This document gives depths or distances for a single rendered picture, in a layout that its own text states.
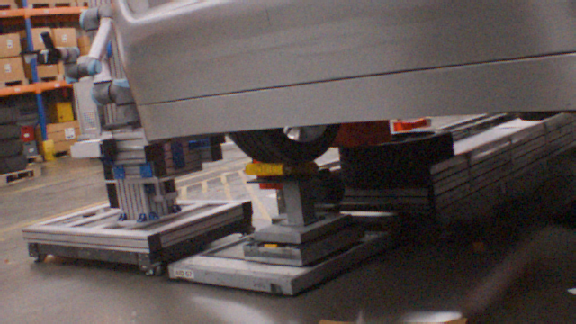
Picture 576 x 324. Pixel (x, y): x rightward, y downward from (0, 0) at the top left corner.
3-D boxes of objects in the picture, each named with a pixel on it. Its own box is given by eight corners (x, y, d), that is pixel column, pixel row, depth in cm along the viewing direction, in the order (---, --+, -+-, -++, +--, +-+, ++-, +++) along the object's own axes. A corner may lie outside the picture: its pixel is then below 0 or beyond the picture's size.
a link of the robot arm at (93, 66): (130, 11, 374) (102, 80, 348) (113, 14, 378) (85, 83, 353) (119, -4, 365) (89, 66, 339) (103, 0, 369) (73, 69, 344)
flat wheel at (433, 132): (444, 184, 358) (439, 139, 355) (326, 193, 386) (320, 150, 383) (464, 163, 417) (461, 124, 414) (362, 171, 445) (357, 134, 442)
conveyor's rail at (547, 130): (437, 209, 350) (432, 166, 348) (427, 209, 354) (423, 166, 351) (582, 135, 532) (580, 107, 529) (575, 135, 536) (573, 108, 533)
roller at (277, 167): (287, 175, 321) (285, 163, 320) (241, 176, 341) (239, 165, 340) (295, 173, 325) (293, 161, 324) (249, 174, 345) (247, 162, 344)
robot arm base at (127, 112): (110, 123, 374) (107, 105, 373) (130, 120, 386) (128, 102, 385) (128, 121, 365) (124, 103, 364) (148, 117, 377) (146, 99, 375)
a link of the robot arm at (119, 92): (129, 102, 366) (125, 76, 365) (109, 105, 372) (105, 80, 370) (141, 100, 377) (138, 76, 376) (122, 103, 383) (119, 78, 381)
